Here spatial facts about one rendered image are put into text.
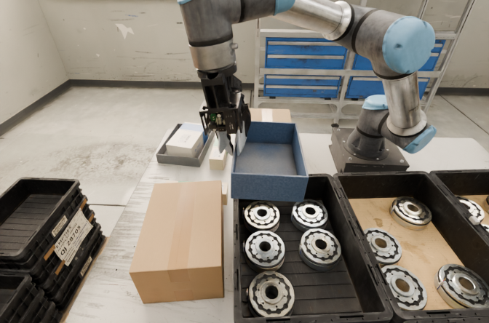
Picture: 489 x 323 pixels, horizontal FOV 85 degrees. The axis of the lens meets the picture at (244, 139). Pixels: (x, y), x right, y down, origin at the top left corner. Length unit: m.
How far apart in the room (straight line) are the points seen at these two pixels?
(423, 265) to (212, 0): 0.78
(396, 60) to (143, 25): 3.18
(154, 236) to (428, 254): 0.73
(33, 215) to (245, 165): 1.18
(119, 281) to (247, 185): 0.55
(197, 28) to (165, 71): 3.27
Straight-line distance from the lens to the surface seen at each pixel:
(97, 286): 0.97
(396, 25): 0.73
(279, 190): 0.55
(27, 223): 1.58
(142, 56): 3.74
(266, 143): 0.71
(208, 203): 0.84
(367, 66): 2.75
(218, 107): 0.47
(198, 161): 1.19
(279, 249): 0.74
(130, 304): 0.90
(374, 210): 0.94
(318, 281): 0.75
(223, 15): 0.45
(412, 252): 0.89
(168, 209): 0.85
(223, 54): 0.45
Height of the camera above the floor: 1.48
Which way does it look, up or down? 35 degrees down
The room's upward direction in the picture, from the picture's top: straight up
